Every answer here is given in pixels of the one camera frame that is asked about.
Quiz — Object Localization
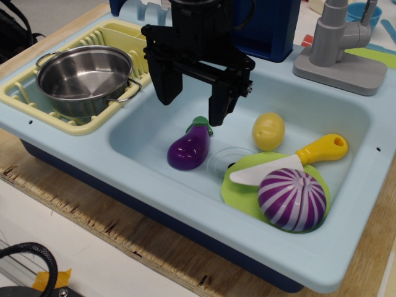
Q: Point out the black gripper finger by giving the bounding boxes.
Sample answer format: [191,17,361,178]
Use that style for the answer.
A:
[209,81,238,126]
[148,58,183,105]

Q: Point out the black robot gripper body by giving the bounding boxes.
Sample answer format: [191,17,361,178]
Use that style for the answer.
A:
[141,1,256,98]

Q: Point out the purple toy eggplant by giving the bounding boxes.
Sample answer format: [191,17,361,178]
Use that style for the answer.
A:
[167,116,213,171]

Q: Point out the stainless steel pot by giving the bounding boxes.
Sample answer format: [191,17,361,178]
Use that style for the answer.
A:
[35,45,142,118]

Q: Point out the yellow toy potato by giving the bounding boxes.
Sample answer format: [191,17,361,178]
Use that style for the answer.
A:
[252,112,285,151]

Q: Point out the dark blue box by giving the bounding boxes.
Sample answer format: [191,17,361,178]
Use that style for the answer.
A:
[110,0,301,62]

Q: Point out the green toy plate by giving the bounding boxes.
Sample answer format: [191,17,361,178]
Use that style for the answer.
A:
[221,152,330,233]

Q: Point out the grey toy faucet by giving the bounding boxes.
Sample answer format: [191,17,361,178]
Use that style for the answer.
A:
[293,1,387,96]

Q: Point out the light blue toy sink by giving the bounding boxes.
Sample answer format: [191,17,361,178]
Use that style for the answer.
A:
[1,46,395,293]

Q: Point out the purple striped toy onion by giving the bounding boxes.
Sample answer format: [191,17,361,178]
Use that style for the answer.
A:
[257,168,327,233]

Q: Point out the yellow dish drying rack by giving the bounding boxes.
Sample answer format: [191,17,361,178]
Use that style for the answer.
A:
[1,20,151,136]

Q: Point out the blue measuring cup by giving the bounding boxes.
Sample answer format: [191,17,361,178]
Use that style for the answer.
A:
[345,2,382,30]

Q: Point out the black bag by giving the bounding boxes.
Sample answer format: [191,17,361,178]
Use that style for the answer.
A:
[1,1,45,64]

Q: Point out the green cutting mat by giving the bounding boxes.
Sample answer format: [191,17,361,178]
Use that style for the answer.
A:
[345,48,396,69]

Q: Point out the wooden base board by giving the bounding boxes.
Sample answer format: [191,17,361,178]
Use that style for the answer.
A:
[0,2,396,297]

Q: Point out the orange tape piece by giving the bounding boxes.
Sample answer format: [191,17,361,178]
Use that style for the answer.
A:
[32,269,72,291]

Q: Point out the toy knife yellow handle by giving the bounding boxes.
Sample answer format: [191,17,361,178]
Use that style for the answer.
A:
[229,134,348,186]

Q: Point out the black braided cable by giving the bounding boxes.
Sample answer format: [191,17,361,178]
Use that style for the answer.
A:
[0,242,59,296]

